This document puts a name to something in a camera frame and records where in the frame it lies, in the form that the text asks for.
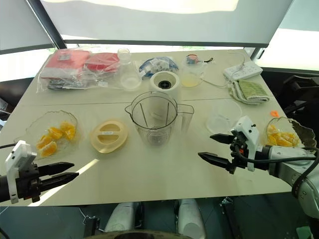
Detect black slanted window post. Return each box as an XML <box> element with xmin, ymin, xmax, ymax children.
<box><xmin>26</xmin><ymin>0</ymin><xmax>68</xmax><ymax>50</ymax></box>

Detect clear wavy glass bowl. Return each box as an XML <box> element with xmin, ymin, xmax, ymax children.
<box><xmin>25</xmin><ymin>111</ymin><xmax>84</xmax><ymax>159</ymax></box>

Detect clear cup with yellow juice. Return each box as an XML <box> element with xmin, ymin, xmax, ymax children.
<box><xmin>180</xmin><ymin>58</ymin><xmax>209</xmax><ymax>88</ymax></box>

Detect plastic bag with blue cable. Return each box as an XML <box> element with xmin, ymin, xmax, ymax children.
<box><xmin>138</xmin><ymin>56</ymin><xmax>180</xmax><ymax>80</ymax></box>

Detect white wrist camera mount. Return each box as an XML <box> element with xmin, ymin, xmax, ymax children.
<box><xmin>233</xmin><ymin>115</ymin><xmax>260</xmax><ymax>172</ymax></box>
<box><xmin>4</xmin><ymin>140</ymin><xmax>37</xmax><ymax>204</ymax></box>

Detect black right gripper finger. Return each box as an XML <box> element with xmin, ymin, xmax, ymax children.
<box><xmin>197</xmin><ymin>152</ymin><xmax>231</xmax><ymax>173</ymax></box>
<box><xmin>210</xmin><ymin>133</ymin><xmax>235</xmax><ymax>145</ymax></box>

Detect orange blue tape measure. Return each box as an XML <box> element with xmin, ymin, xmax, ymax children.
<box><xmin>185</xmin><ymin>53</ymin><xmax>215</xmax><ymax>66</ymax></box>

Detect wide white roller blind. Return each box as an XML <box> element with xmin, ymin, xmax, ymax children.
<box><xmin>40</xmin><ymin>0</ymin><xmax>294</xmax><ymax>47</ymax></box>

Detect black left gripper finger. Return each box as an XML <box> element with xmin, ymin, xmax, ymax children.
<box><xmin>39</xmin><ymin>172</ymin><xmax>80</xmax><ymax>193</ymax></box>
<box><xmin>37</xmin><ymin>162</ymin><xmax>75</xmax><ymax>176</ymax></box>

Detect large bag with red cloth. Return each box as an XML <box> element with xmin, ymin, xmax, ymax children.
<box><xmin>36</xmin><ymin>48</ymin><xmax>93</xmax><ymax>94</ymax></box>

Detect narrow grey roller blind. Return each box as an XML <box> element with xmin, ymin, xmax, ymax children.
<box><xmin>0</xmin><ymin>0</ymin><xmax>54</xmax><ymax>55</ymax></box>

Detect folded green white cloth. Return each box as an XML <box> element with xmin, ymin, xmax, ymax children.
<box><xmin>228</xmin><ymin>79</ymin><xmax>271</xmax><ymax>106</ymax></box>

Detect clear blender jar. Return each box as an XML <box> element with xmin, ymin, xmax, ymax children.
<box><xmin>124</xmin><ymin>91</ymin><xmax>195</xmax><ymax>148</ymax></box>

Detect cream blender lid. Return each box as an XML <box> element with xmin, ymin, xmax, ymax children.
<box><xmin>90</xmin><ymin>119</ymin><xmax>129</xmax><ymax>153</ymax></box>

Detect dark rounded robot torso rim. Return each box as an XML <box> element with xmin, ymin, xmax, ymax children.
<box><xmin>86</xmin><ymin>231</ymin><xmax>180</xmax><ymax>239</ymax></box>

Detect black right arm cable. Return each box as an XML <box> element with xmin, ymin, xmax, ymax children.
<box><xmin>234</xmin><ymin>146</ymin><xmax>319</xmax><ymax>200</ymax></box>

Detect clear round plastic dish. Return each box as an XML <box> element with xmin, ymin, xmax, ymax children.
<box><xmin>206</xmin><ymin>100</ymin><xmax>243</xmax><ymax>134</ymax></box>

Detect blue grey roller blind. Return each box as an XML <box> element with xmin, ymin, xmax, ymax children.
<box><xmin>277</xmin><ymin>0</ymin><xmax>319</xmax><ymax>31</ymax></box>

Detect dark rimmed glass bowl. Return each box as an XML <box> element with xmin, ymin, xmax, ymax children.
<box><xmin>264</xmin><ymin>117</ymin><xmax>318</xmax><ymax>150</ymax></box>

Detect black horizontal window bar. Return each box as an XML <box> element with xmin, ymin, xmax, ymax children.
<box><xmin>61</xmin><ymin>39</ymin><xmax>270</xmax><ymax>48</ymax></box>

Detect clear conical glass flask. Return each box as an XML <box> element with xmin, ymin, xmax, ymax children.
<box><xmin>117</xmin><ymin>47</ymin><xmax>142</xmax><ymax>91</ymax></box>

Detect thin white cable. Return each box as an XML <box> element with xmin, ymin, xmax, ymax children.
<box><xmin>200</xmin><ymin>76</ymin><xmax>233</xmax><ymax>88</ymax></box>

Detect small bag with red item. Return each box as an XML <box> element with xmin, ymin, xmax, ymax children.
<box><xmin>84</xmin><ymin>52</ymin><xmax>121</xmax><ymax>88</ymax></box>

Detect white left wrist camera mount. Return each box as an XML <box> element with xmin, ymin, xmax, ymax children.
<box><xmin>4</xmin><ymin>140</ymin><xmax>37</xmax><ymax>204</ymax></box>

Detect black metal table bracket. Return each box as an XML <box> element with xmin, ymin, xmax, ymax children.
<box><xmin>84</xmin><ymin>215</ymin><xmax>101</xmax><ymax>238</ymax></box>
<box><xmin>220</xmin><ymin>196</ymin><xmax>244</xmax><ymax>239</ymax></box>

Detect white power strip cord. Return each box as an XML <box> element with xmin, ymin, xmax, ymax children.
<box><xmin>228</xmin><ymin>49</ymin><xmax>248</xmax><ymax>70</ymax></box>

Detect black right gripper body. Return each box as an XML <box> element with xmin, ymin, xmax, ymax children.
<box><xmin>228</xmin><ymin>135</ymin><xmax>250</xmax><ymax>174</ymax></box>

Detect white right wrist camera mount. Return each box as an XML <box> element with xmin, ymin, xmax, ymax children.
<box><xmin>233</xmin><ymin>115</ymin><xmax>260</xmax><ymax>172</ymax></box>

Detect black chair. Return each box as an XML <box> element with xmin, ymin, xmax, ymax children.
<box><xmin>282</xmin><ymin>74</ymin><xmax>319</xmax><ymax>118</ymax></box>

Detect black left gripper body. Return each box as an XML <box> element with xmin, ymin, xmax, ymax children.
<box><xmin>16</xmin><ymin>165</ymin><xmax>42</xmax><ymax>203</ymax></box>

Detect white blender base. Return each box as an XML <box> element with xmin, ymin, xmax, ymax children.
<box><xmin>149</xmin><ymin>70</ymin><xmax>181</xmax><ymax>102</ymax></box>

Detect short black window post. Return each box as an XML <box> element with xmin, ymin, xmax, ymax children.
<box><xmin>250</xmin><ymin>46</ymin><xmax>265</xmax><ymax>61</ymax></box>

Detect white power strip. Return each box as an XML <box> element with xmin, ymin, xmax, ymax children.
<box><xmin>222</xmin><ymin>61</ymin><xmax>263</xmax><ymax>81</ymax></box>

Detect white rounded leg cover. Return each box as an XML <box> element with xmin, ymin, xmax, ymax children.
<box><xmin>177</xmin><ymin>199</ymin><xmax>207</xmax><ymax>239</ymax></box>
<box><xmin>104</xmin><ymin>201</ymin><xmax>140</xmax><ymax>234</ymax></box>

